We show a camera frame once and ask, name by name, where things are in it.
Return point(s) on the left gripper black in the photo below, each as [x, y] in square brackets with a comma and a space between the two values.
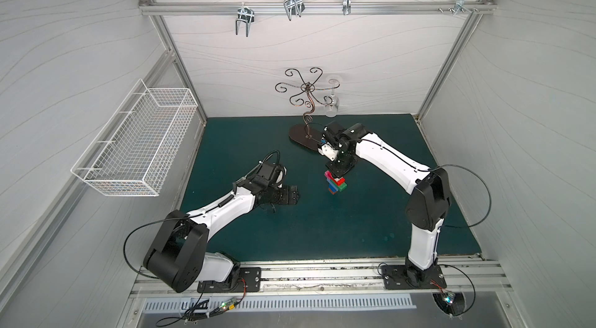
[283, 194]

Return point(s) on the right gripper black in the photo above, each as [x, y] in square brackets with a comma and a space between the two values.
[337, 167]

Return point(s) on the light blue long lego brick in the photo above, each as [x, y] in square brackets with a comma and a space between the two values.
[331, 185]

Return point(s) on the red lego brick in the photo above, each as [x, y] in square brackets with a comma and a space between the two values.
[339, 180]

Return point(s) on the green lego brick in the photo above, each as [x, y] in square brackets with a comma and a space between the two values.
[342, 185]

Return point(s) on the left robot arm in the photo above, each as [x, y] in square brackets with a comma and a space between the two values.
[178, 255]

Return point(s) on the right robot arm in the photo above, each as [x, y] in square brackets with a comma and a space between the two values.
[429, 190]

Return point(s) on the clear wine glass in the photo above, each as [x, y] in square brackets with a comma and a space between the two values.
[331, 107]

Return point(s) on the metal single hook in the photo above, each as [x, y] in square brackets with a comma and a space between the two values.
[346, 7]

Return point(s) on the metal double hook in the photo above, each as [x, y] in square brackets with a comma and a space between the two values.
[245, 17]
[293, 8]

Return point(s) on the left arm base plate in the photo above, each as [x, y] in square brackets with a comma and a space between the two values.
[240, 280]

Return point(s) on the aluminium front rail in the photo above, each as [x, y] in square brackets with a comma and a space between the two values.
[362, 275]

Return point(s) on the white vented cable duct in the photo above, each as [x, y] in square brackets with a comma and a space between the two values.
[292, 303]

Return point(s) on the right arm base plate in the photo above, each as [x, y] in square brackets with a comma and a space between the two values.
[407, 277]

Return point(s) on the white wire basket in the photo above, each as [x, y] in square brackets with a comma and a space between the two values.
[132, 154]

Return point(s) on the metal bracket hook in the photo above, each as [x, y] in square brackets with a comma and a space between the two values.
[459, 7]

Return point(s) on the aluminium cross rail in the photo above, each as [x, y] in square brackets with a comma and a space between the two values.
[311, 8]

